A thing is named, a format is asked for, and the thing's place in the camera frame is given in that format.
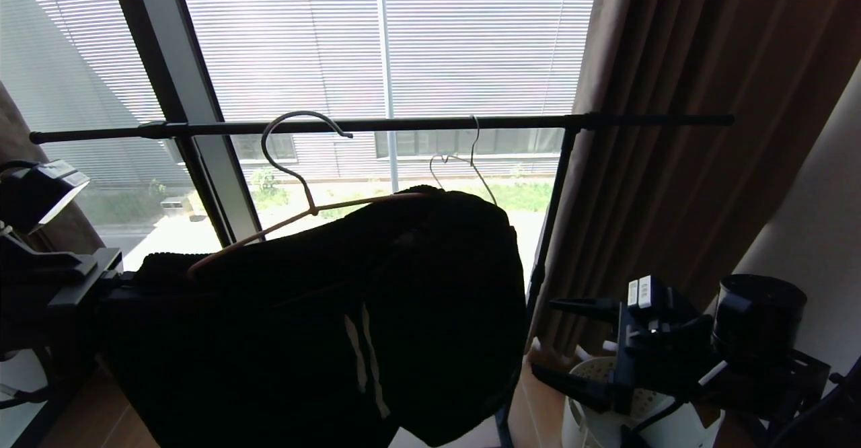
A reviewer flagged pink clothes hanger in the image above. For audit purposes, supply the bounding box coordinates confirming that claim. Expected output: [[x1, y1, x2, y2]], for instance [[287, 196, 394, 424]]
[[186, 110, 431, 279], [429, 115, 498, 207]]

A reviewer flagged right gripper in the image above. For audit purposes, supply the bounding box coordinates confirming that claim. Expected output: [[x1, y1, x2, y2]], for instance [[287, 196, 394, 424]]
[[531, 298, 718, 415]]

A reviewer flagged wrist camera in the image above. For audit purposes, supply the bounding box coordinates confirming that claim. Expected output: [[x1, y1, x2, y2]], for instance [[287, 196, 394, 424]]
[[0, 160, 90, 235], [626, 274, 700, 331]]

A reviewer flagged brown curtain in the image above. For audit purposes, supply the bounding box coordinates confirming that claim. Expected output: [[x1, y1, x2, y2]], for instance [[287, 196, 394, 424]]
[[525, 0, 861, 368], [0, 81, 105, 255]]

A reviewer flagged window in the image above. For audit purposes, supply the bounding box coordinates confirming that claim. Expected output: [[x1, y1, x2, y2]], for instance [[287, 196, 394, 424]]
[[0, 0, 603, 301]]

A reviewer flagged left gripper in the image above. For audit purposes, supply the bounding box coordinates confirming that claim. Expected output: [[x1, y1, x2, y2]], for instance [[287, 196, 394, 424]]
[[0, 233, 125, 363]]

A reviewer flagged black garment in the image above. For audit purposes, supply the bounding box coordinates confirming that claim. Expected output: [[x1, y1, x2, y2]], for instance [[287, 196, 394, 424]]
[[101, 186, 527, 448]]

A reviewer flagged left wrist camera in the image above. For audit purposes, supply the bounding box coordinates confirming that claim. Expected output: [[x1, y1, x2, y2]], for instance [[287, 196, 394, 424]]
[[0, 160, 90, 235]]

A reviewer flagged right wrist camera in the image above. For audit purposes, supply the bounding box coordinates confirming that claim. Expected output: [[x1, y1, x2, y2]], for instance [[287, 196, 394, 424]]
[[626, 274, 700, 331]]

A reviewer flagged black clothes rack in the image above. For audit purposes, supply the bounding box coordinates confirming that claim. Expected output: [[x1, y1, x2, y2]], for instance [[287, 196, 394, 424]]
[[29, 112, 735, 448]]

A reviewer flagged white laundry basket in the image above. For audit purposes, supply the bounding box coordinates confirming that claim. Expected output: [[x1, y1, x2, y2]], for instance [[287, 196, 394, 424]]
[[562, 357, 724, 448]]

